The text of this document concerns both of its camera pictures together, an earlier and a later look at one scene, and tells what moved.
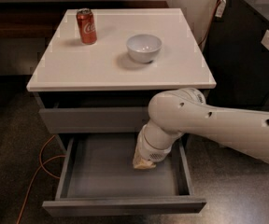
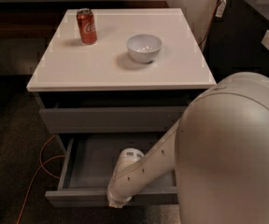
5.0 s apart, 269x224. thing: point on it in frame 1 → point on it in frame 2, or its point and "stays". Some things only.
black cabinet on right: x=245 y=49 stays
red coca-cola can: x=87 y=26 stays
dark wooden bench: x=41 y=20 stays
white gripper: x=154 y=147 → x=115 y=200
